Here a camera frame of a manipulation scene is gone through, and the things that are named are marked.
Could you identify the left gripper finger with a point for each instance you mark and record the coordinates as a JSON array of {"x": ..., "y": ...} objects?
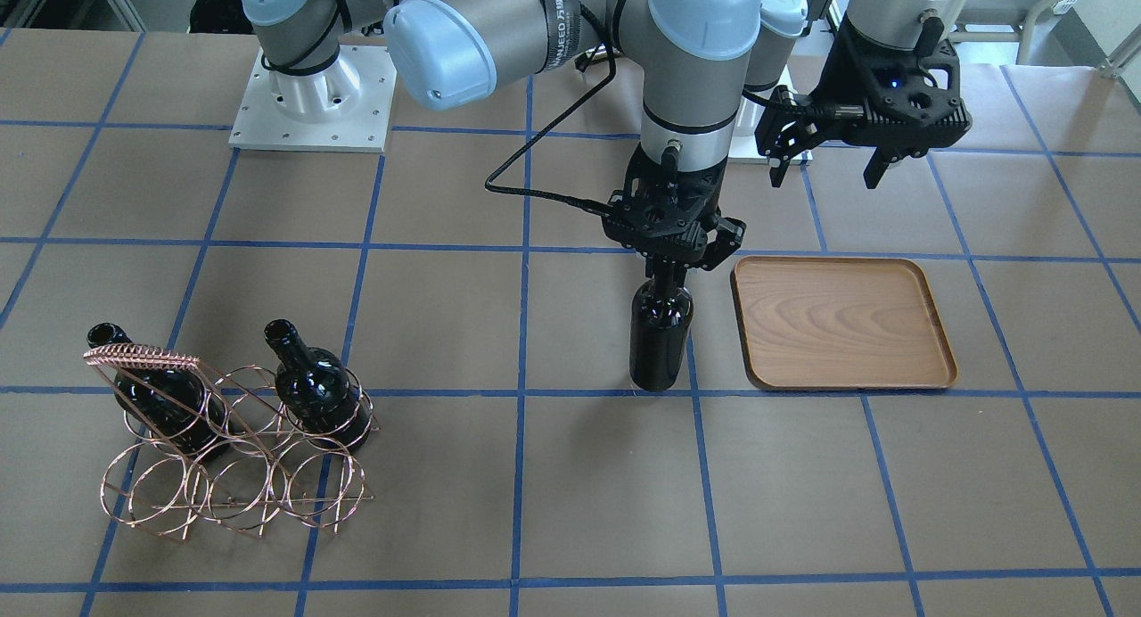
[
  {"x": 785, "y": 143},
  {"x": 883, "y": 158}
]

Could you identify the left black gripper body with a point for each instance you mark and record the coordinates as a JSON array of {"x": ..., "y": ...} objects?
[{"x": 843, "y": 79}]

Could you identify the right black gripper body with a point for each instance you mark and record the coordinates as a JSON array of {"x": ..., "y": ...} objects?
[{"x": 730, "y": 236}]

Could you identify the dark wine bottle carried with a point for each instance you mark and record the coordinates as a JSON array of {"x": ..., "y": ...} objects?
[{"x": 661, "y": 311}]

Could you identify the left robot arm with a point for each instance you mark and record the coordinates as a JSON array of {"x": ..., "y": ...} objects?
[{"x": 893, "y": 23}]

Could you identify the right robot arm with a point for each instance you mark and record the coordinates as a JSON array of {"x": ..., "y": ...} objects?
[{"x": 694, "y": 56}]

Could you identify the wooden tray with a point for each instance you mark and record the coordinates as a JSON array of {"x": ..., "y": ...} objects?
[{"x": 815, "y": 323}]

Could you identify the dark wine bottle near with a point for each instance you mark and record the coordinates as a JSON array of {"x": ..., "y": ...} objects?
[{"x": 316, "y": 388}]

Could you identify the dark wine bottle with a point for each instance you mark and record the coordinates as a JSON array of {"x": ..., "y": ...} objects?
[
  {"x": 316, "y": 388},
  {"x": 173, "y": 402}
]

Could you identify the dark wine bottle far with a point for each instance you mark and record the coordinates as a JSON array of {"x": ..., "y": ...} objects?
[{"x": 173, "y": 402}]

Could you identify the copper wire bottle basket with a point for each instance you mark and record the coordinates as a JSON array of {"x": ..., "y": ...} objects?
[{"x": 261, "y": 467}]

